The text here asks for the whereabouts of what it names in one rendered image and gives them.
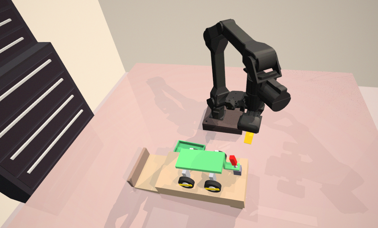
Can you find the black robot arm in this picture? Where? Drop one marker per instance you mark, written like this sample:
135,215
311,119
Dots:
256,57

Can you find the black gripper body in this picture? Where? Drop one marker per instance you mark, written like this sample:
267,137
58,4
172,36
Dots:
251,121

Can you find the tan wooden ramp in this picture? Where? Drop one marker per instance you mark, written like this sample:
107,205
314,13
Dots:
156,173

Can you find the red-headed pin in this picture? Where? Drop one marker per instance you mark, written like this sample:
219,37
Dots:
233,161

